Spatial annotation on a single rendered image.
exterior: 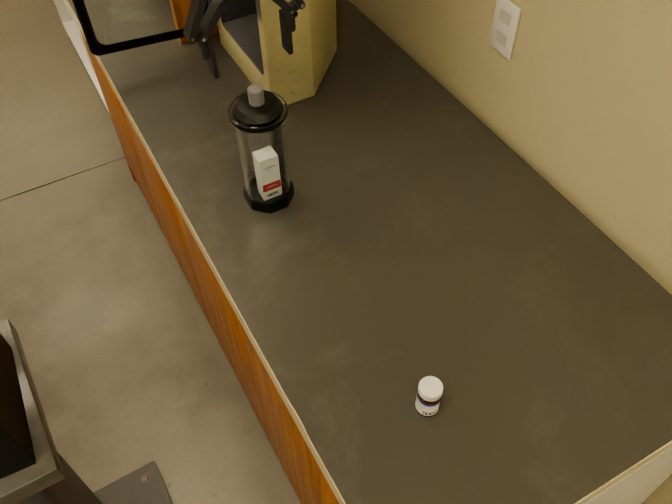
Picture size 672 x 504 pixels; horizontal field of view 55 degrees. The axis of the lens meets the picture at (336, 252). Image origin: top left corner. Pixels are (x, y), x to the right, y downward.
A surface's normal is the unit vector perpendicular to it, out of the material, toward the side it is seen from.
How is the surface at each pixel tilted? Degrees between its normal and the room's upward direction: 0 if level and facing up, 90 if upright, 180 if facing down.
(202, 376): 0
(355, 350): 0
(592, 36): 90
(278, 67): 90
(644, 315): 0
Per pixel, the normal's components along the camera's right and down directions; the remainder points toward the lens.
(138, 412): -0.02, -0.64
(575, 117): -0.88, 0.38
